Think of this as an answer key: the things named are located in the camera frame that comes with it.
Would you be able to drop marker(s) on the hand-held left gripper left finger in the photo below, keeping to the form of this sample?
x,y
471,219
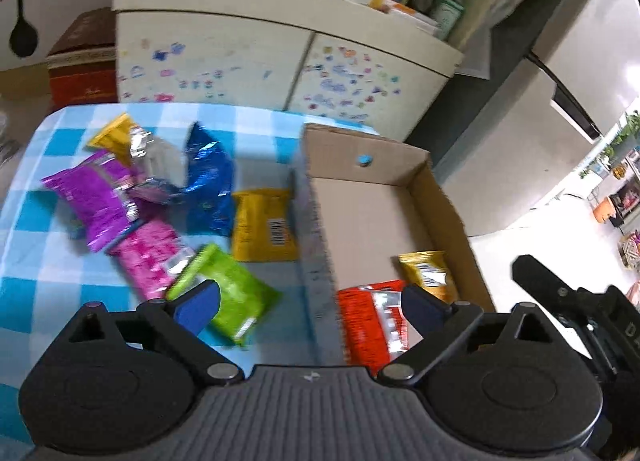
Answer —
x,y
200,303

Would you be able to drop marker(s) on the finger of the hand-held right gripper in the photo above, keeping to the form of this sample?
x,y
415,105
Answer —
x,y
545,281

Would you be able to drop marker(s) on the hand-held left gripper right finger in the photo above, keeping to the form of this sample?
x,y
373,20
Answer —
x,y
420,308

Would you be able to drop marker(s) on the red snack packet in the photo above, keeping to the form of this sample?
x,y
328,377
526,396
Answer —
x,y
365,326

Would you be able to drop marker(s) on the cardboard box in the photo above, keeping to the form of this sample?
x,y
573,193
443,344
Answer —
x,y
370,221

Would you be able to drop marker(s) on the blue snack packet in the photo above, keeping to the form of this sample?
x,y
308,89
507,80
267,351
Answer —
x,y
212,181

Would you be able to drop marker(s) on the purple snack packet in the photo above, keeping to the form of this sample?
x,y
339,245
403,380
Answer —
x,y
95,201

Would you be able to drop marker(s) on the silver foil snack packet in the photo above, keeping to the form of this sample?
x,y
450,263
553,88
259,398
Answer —
x,y
162,161

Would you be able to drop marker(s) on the green snack packet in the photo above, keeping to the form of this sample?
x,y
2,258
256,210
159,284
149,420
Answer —
x,y
235,286

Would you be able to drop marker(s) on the gold snack packet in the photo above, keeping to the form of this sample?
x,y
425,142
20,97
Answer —
x,y
425,266

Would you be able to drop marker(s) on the pink snack packet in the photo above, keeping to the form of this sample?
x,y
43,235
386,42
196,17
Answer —
x,y
150,256

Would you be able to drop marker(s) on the yellow barcode snack packet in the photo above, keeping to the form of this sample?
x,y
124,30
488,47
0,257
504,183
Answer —
x,y
255,231

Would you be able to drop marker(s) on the orange flower pot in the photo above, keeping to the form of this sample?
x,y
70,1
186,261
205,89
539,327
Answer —
x,y
602,208

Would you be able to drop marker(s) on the small blue round piece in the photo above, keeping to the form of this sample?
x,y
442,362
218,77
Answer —
x,y
363,160

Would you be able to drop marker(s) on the green plant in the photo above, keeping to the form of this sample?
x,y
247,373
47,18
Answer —
x,y
622,138

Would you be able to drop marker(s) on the blue checked tablecloth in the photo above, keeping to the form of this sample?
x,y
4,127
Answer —
x,y
30,241

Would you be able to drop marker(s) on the small yellow snack packet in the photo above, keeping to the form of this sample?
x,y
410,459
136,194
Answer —
x,y
112,133

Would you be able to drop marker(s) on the cream cabinet with stickers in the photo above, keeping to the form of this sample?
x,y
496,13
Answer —
x,y
225,51

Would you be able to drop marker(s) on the dark red carton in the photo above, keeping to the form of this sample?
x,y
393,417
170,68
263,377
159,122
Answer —
x,y
80,76

